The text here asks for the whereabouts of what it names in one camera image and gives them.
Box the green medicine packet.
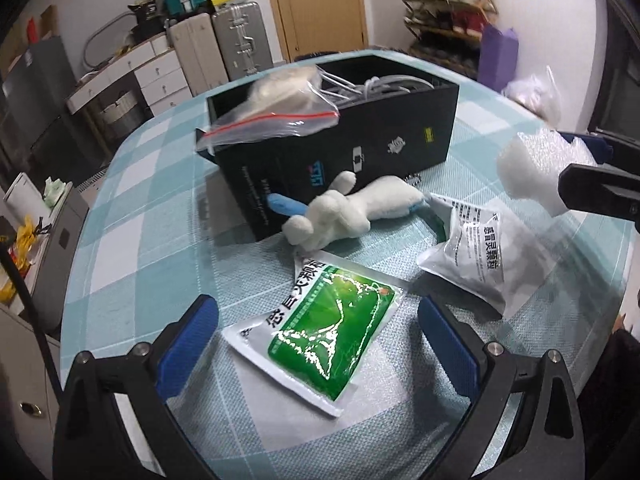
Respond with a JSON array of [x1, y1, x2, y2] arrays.
[[222, 254, 407, 418]]

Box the silver suitcase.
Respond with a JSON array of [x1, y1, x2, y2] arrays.
[[210, 1, 275, 81]]

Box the yellow snack bags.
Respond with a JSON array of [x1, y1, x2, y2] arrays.
[[0, 215, 51, 301]]

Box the green and white tissue pack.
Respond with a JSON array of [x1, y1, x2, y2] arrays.
[[44, 176, 73, 208]]

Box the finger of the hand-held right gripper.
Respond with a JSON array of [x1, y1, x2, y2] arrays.
[[557, 131, 640, 166], [557, 162, 640, 222]]

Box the grey cable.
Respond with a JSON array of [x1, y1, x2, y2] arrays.
[[320, 71, 436, 107]]

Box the brown cardboard box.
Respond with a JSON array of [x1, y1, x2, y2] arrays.
[[39, 4, 60, 43]]

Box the white plastic bag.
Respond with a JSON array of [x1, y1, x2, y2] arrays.
[[502, 65, 563, 123]]

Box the white bin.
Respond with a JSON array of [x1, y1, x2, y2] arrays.
[[4, 172, 51, 211]]

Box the grey refrigerator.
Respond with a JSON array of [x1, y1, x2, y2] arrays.
[[0, 37, 88, 196]]

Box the black cardboard box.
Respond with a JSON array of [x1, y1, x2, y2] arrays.
[[194, 57, 461, 242]]

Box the silver medicine packet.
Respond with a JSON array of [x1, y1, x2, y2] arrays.
[[416, 191, 557, 320]]

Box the oval white framed mirror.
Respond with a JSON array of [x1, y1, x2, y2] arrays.
[[82, 7, 138, 68]]

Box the dark door frame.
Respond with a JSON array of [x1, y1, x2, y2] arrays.
[[590, 0, 640, 133]]

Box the grey drawer cabinet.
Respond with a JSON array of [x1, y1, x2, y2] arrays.
[[0, 305, 63, 461]]

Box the purple bag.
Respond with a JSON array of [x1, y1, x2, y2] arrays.
[[477, 25, 520, 88]]

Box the woven laundry basket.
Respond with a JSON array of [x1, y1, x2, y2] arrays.
[[97, 91, 151, 141]]

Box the flat cardboard sheet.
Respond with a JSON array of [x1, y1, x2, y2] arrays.
[[0, 27, 32, 78]]

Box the beige suitcase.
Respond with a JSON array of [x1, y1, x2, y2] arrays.
[[166, 11, 221, 96]]

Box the black paper bag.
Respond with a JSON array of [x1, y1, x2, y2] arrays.
[[127, 0, 166, 38]]

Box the clear zip bag red stripe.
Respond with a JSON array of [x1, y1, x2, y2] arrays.
[[195, 66, 342, 153]]

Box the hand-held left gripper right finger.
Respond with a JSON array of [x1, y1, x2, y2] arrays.
[[417, 297, 583, 480]]

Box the white plush rabbit toy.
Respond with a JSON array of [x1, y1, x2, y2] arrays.
[[266, 170, 432, 253]]

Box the black cable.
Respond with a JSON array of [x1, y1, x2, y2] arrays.
[[0, 240, 66, 391]]

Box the white bubble wrap roll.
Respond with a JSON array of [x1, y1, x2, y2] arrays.
[[496, 129, 603, 217]]

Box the wooden door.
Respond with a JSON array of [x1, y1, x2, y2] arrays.
[[261, 0, 370, 61]]

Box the white desk with drawers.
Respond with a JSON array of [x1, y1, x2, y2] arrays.
[[66, 32, 193, 161]]

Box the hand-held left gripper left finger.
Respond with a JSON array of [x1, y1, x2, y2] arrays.
[[52, 294, 220, 480]]

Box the grey side cabinet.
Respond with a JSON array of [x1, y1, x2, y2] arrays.
[[20, 187, 91, 331]]

